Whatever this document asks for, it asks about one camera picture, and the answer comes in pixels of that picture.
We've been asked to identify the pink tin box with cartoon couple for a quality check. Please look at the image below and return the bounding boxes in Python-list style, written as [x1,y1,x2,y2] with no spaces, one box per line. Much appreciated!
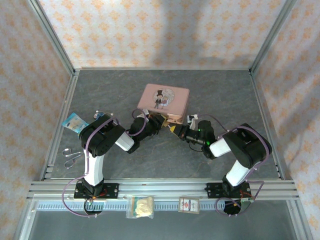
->
[136,83,191,125]

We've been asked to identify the small printed card box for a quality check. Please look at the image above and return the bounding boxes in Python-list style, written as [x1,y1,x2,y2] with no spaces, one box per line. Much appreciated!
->
[178,196,201,215]

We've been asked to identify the blue printed packet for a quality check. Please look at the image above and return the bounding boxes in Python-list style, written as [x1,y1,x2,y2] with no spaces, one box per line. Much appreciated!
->
[61,112,91,133]

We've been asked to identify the silver metal scissors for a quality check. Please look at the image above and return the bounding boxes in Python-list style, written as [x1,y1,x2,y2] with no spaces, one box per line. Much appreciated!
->
[61,147,83,170]

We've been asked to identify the clear plastic bag pale contents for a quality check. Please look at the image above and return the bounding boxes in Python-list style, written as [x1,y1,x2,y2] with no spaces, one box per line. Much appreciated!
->
[125,195,155,220]

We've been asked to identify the small green circuit board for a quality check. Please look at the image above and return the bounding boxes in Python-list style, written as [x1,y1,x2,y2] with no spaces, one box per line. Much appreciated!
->
[239,196,255,208]

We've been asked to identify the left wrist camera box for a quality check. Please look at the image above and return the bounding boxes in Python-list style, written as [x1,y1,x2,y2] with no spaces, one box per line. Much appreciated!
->
[136,109,151,121]

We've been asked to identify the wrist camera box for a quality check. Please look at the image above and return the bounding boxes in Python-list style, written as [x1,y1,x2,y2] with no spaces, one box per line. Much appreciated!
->
[186,113,200,124]
[136,109,151,121]

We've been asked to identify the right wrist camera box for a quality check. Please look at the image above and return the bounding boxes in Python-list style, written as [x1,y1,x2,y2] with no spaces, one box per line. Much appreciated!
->
[186,113,200,124]

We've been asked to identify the small blue wire trinket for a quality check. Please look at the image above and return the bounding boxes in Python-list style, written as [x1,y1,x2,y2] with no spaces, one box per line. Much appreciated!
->
[92,109,115,120]

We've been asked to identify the aluminium rail along wallpaper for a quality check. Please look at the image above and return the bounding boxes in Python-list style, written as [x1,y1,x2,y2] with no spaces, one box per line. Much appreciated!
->
[74,66,252,72]

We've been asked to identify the long aluminium mounting rail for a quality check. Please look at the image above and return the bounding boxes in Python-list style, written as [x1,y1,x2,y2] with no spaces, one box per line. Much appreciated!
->
[28,178,300,200]

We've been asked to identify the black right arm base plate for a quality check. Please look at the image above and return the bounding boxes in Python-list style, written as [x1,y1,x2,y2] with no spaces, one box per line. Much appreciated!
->
[206,181,251,200]

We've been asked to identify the aluminium side rail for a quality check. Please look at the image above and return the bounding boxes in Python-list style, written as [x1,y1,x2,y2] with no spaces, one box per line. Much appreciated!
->
[249,69,286,181]
[39,69,81,181]

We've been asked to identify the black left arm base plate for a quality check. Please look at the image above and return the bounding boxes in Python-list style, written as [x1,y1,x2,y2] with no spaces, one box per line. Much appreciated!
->
[74,182,120,200]

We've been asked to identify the grey slotted cable duct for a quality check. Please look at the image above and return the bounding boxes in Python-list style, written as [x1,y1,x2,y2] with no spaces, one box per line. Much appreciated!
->
[36,201,291,211]

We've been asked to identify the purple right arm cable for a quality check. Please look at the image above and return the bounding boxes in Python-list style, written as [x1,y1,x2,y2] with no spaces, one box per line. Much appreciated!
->
[196,113,273,218]

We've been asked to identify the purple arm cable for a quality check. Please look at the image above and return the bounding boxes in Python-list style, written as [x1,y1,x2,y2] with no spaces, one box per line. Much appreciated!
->
[196,113,273,218]
[61,108,149,218]

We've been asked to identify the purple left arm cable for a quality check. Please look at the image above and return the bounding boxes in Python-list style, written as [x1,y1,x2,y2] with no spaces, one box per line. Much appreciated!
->
[61,108,149,218]

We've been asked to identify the short aluminium frame post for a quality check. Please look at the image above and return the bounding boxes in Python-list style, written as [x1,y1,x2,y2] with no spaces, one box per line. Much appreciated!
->
[287,198,313,240]
[12,198,38,240]

